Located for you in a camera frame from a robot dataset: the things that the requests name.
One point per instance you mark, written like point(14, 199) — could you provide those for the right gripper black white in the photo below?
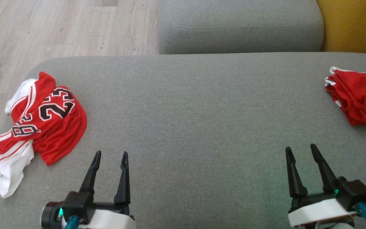
point(319, 210)

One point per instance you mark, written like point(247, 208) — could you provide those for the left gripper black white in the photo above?
point(106, 219)

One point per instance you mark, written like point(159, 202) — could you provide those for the red basketball jersey number 23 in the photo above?
point(59, 130)

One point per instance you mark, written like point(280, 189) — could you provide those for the red shorts with white stripes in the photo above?
point(361, 95)

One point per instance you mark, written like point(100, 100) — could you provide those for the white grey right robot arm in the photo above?
point(342, 225)

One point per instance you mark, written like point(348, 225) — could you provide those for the grey fabric sofa seat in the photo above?
point(183, 111)

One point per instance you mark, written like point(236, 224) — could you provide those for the yellow cushion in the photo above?
point(354, 25)

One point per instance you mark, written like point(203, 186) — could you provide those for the grey fabric sofa cushion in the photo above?
point(240, 25)

